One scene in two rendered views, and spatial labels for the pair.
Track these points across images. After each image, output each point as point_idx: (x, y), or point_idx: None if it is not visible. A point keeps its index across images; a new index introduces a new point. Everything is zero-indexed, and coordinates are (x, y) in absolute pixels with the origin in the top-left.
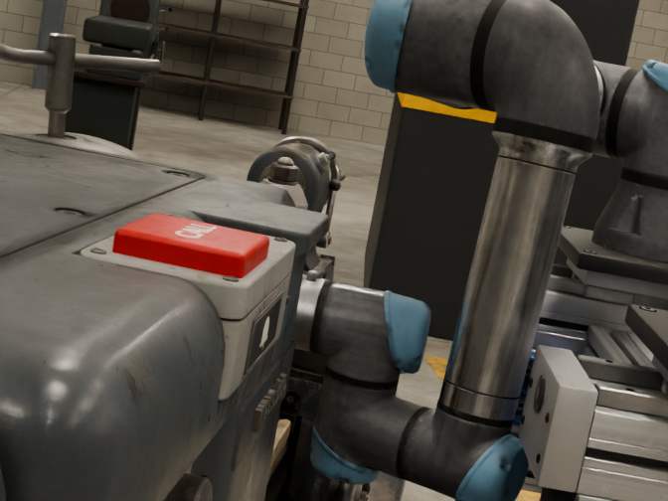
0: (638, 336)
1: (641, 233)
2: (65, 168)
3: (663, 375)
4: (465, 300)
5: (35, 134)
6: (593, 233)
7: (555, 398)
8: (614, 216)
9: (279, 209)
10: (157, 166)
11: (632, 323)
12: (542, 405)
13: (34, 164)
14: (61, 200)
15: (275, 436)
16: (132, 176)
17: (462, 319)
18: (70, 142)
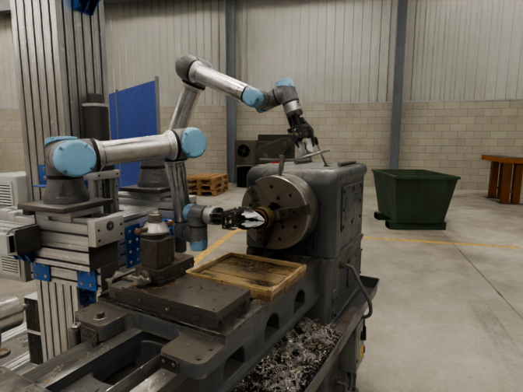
0: (166, 191)
1: (87, 191)
2: (285, 166)
3: (166, 195)
4: (188, 197)
5: (284, 176)
6: (81, 199)
7: (195, 197)
8: (85, 190)
9: (260, 165)
10: (271, 166)
11: (163, 191)
12: (191, 203)
13: (289, 166)
14: (287, 164)
15: (198, 266)
16: (276, 166)
17: (189, 201)
18: (278, 174)
